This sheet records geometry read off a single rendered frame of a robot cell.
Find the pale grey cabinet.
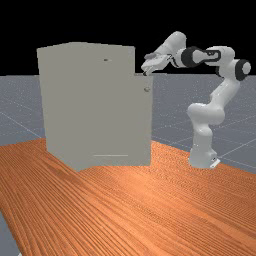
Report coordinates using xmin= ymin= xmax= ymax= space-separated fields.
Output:
xmin=36 ymin=41 xmax=155 ymax=173

